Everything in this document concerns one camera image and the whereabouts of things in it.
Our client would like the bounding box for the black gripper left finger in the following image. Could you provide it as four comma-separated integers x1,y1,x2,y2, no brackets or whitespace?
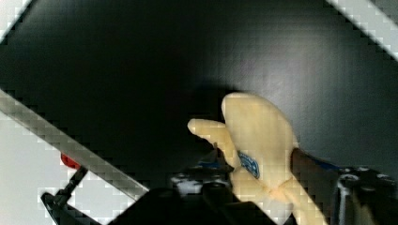
171,148,237,225

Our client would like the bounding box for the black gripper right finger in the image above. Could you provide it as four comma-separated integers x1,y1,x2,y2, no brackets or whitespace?
290,148,398,225

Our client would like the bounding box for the peeled yellow toy banana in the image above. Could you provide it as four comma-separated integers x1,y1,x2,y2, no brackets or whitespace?
188,93,329,225

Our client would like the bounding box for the small red ball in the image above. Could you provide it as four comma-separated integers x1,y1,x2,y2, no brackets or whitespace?
61,154,81,170

